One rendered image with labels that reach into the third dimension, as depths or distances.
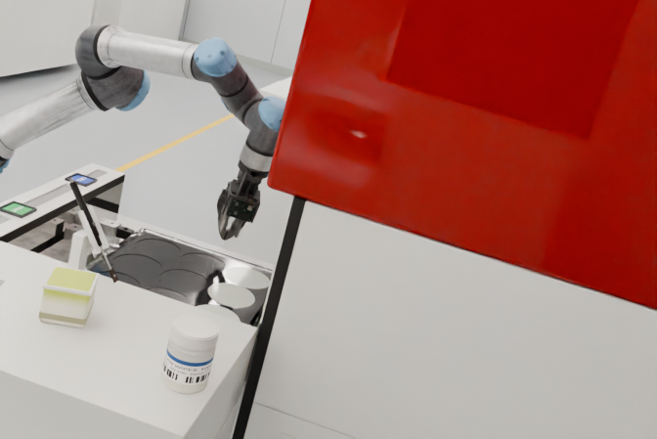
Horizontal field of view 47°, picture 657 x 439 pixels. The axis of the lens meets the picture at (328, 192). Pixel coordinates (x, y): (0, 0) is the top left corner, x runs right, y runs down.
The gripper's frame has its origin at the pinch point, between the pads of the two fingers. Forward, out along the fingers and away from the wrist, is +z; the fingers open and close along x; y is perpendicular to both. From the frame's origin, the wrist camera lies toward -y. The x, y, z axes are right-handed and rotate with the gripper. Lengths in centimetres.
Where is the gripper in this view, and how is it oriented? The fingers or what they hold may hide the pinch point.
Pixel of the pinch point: (225, 233)
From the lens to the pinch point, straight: 178.2
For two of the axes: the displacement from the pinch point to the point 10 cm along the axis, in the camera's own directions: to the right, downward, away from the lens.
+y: 0.8, 4.7, -8.8
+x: 9.2, 3.0, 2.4
